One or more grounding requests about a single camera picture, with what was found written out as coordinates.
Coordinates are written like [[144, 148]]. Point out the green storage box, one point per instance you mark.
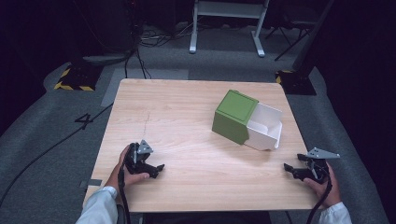
[[232, 119]]

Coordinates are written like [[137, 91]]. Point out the person's right hand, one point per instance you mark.
[[327, 192]]

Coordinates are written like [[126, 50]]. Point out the yellow black striped base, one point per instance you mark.
[[77, 77], [295, 82]]

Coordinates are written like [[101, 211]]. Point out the dark slanted pole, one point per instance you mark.
[[314, 34]]

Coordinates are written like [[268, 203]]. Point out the person's left hand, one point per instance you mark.
[[130, 178]]

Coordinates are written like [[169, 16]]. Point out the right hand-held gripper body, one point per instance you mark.
[[318, 165]]

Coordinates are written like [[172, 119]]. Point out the white drawer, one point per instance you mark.
[[266, 130]]

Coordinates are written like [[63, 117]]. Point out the white metal stand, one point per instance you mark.
[[229, 11]]

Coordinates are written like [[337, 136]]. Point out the large black equipment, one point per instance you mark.
[[109, 28]]

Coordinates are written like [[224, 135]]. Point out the black folding stand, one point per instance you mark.
[[292, 37]]

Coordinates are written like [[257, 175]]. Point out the grey tape piece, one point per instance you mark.
[[92, 183]]

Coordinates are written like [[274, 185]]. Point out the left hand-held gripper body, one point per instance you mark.
[[137, 160]]

